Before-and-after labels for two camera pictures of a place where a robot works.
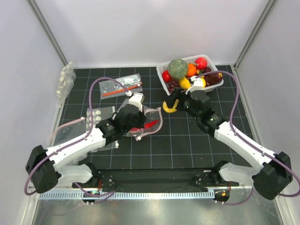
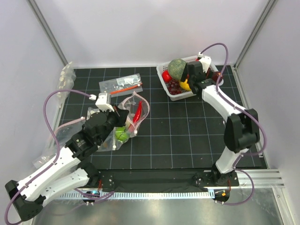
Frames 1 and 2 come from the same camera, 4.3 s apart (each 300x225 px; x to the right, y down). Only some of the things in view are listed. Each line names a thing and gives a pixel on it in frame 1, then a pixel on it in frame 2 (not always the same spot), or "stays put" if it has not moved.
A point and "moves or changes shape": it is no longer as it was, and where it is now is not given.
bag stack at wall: x=66 y=82 stays put
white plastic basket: x=161 y=69 stays put
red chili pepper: x=145 y=126 moves or changes shape
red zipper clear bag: x=110 y=88 stays put
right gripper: x=177 y=94 -> x=184 y=74
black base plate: x=156 y=180 stays put
